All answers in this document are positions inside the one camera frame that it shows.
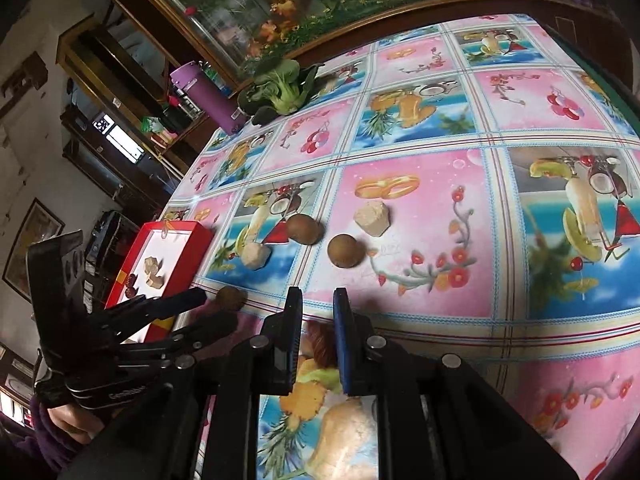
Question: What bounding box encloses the pale round ginger piece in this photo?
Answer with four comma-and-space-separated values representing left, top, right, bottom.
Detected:
241, 242, 272, 272

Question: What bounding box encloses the green bok choy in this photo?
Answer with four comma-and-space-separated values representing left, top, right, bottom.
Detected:
237, 59, 326, 126

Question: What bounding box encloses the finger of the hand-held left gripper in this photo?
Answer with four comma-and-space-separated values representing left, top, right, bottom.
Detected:
120, 314, 240, 361
107, 287, 208, 333

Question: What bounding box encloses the green plastic item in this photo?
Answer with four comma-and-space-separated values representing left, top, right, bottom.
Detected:
142, 116, 179, 147

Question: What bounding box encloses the person's left forearm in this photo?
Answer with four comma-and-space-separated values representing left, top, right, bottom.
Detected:
0, 395, 91, 480

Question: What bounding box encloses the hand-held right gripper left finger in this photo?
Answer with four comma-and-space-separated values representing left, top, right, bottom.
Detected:
60, 286, 304, 480

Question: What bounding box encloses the purple water bottle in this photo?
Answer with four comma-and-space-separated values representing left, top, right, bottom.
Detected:
169, 60, 246, 136

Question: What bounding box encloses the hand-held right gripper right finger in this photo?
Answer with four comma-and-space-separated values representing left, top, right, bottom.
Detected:
332, 287, 566, 480

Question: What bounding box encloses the person's left hand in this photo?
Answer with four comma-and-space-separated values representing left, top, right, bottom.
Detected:
45, 402, 108, 445

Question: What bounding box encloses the brown kiwi fruit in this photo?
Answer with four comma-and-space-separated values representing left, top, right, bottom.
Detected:
286, 214, 323, 246
215, 286, 247, 313
327, 234, 365, 270

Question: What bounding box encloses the framed wall picture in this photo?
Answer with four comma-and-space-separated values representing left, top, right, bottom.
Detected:
2, 199, 66, 301

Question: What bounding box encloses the printed tablecloth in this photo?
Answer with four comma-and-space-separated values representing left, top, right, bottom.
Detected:
165, 12, 640, 480

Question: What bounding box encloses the dark wooden shelf unit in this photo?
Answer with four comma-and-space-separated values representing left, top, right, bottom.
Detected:
55, 15, 211, 201

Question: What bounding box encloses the red and white board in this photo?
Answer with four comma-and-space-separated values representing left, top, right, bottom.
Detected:
102, 220, 213, 346

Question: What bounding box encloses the tan ginger piece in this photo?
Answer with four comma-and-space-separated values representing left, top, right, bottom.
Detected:
353, 201, 393, 237
142, 256, 168, 290

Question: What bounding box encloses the flower display glass case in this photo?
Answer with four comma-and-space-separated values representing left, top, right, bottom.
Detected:
115, 0, 546, 86

